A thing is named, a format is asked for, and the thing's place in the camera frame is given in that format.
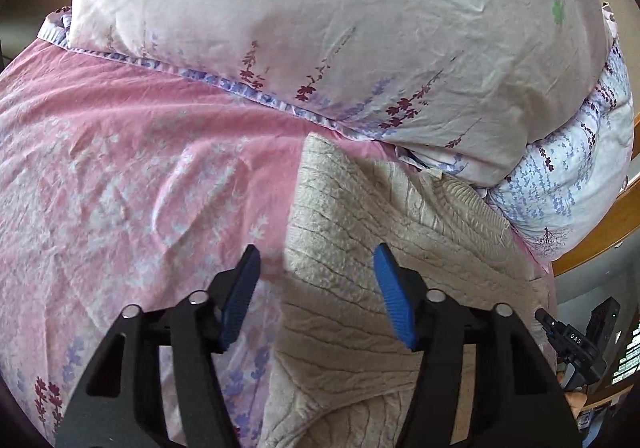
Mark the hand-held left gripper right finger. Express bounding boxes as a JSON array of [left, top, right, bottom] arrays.
[[373, 243, 584, 448]]

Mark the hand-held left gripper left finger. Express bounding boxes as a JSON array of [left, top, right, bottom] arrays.
[[55, 244, 262, 448]]

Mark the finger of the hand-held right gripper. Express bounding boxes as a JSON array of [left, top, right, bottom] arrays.
[[534, 308, 556, 335]]

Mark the beige cable knit sweater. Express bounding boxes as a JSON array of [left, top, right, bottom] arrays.
[[260, 133, 551, 448]]

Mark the tree print floral pillow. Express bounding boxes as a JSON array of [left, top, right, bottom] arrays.
[[400, 36, 635, 261]]

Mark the pink floral bed sheet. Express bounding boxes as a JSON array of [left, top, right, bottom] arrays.
[[0, 8, 558, 448]]

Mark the pink floral pillow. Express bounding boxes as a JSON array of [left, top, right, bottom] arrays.
[[67, 0, 618, 186]]

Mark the wooden bed frame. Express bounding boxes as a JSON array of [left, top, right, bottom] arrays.
[[552, 112, 640, 279]]

